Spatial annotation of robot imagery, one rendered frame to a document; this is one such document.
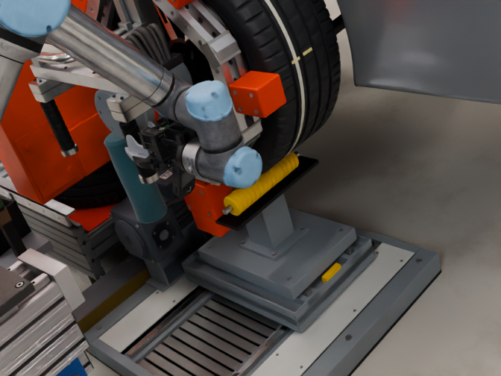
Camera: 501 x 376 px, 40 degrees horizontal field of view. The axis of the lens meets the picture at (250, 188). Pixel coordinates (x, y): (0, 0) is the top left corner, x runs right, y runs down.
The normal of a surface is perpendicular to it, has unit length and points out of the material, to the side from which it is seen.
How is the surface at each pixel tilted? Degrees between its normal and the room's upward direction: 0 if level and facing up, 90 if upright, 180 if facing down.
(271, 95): 90
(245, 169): 90
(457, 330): 0
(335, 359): 0
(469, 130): 0
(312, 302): 90
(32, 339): 90
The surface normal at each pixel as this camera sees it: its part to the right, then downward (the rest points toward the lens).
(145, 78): 0.51, 0.37
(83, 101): 0.70, 0.21
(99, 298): -0.26, -0.82
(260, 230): -0.67, 0.54
